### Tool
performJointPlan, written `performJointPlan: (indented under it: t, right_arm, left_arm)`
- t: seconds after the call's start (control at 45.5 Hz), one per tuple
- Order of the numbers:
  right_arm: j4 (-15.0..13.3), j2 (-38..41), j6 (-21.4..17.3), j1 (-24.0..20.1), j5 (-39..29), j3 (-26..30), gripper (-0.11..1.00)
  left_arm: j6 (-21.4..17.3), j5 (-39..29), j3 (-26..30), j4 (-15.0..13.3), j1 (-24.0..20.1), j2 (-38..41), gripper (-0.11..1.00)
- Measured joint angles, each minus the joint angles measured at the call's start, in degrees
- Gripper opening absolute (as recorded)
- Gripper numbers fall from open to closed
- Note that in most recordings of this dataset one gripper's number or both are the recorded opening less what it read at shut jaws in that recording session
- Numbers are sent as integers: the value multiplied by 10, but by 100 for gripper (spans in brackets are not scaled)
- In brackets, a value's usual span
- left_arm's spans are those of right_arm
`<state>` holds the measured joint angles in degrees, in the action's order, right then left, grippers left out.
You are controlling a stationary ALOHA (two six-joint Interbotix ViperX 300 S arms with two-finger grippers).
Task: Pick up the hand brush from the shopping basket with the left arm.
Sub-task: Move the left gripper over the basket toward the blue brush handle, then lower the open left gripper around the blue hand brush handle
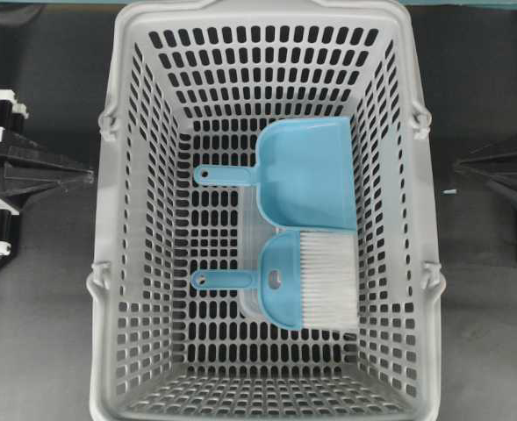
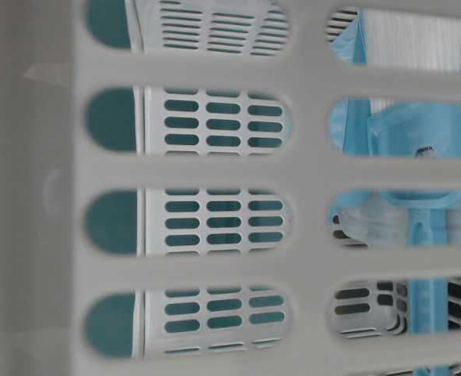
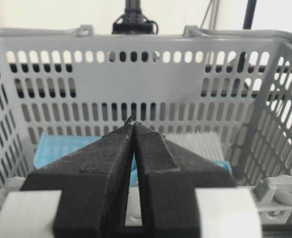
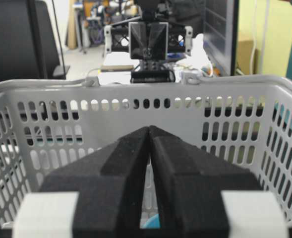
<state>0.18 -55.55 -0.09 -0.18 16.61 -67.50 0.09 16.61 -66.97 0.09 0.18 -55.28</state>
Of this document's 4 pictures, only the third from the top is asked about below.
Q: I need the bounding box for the black camera stand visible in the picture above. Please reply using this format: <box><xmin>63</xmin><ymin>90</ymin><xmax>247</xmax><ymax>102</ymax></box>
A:
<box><xmin>112</xmin><ymin>0</ymin><xmax>159</xmax><ymax>35</ymax></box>

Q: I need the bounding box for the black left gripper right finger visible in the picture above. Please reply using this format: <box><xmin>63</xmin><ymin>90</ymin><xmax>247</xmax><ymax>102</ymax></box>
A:
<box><xmin>133</xmin><ymin>122</ymin><xmax>236</xmax><ymax>238</ymax></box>

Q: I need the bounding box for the grey plastic shopping basket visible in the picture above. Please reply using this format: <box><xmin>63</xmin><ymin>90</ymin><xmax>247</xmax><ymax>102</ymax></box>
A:
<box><xmin>0</xmin><ymin>24</ymin><xmax>292</xmax><ymax>230</ymax></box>

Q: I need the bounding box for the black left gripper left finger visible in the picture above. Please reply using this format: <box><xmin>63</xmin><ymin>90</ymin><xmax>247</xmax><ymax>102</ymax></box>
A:
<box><xmin>0</xmin><ymin>123</ymin><xmax>134</xmax><ymax>238</ymax></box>

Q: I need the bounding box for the black vertical pole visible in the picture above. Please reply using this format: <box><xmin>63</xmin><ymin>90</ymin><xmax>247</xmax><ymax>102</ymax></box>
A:
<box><xmin>237</xmin><ymin>0</ymin><xmax>257</xmax><ymax>72</ymax></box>

